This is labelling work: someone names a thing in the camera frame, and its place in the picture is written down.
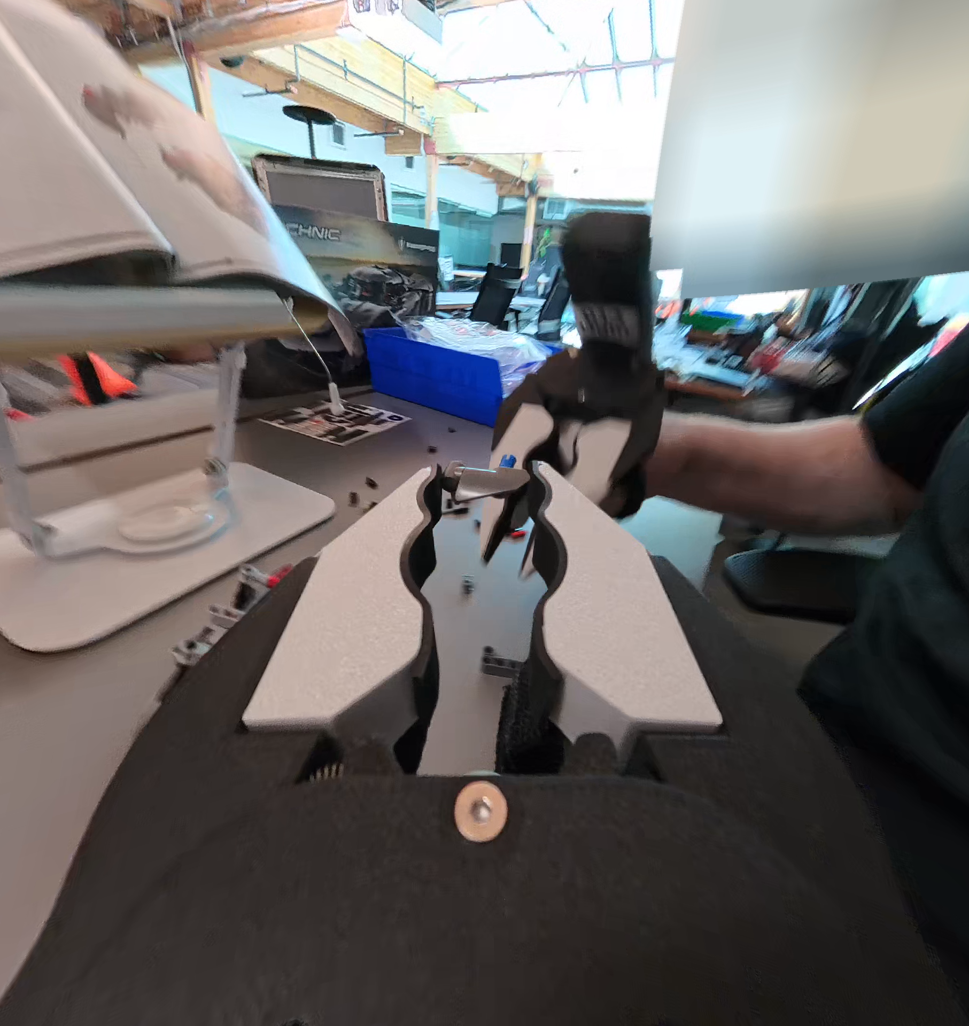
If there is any grey red lego model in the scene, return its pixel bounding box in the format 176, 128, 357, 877
170, 563, 294, 668

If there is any lego instruction booklet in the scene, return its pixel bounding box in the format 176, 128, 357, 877
0, 0, 365, 357

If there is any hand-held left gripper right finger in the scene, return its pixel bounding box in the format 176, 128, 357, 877
531, 460, 726, 760

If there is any black office chair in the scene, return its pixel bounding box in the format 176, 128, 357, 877
468, 263, 525, 330
532, 273, 573, 339
723, 545, 862, 628

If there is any person's right forearm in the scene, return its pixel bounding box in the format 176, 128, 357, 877
645, 413, 926, 537

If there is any black white sticker sheet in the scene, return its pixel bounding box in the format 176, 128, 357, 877
258, 397, 413, 447

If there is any white tray board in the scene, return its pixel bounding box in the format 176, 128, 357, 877
0, 284, 346, 654

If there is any orange black object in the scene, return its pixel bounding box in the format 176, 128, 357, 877
47, 351, 141, 406

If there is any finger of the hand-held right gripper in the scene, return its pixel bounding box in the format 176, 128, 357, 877
566, 417, 616, 504
492, 399, 572, 476

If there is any grey lego wedge piece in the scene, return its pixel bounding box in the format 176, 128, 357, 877
443, 459, 531, 504

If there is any grey framed monitor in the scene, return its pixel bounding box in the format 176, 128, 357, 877
252, 154, 389, 227

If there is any black round ceiling lamp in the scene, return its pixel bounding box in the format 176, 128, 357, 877
282, 104, 338, 160

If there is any blue plastic bin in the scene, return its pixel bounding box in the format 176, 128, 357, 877
364, 324, 567, 426

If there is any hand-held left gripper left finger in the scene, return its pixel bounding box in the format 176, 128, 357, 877
242, 465, 444, 774

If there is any lego set box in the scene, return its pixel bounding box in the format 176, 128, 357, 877
276, 204, 441, 330

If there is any clear plastic bag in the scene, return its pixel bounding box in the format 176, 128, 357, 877
396, 315, 551, 378

